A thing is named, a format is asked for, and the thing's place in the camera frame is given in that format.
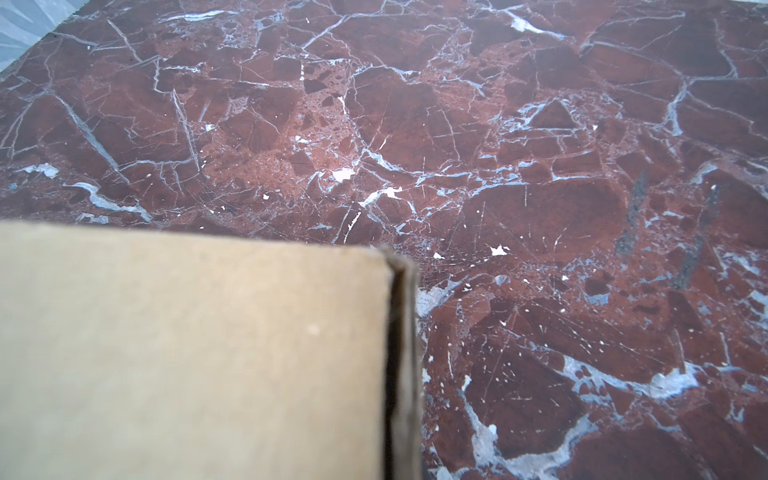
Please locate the brown cardboard box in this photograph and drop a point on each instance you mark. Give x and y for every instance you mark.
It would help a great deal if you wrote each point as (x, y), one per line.
(132, 354)

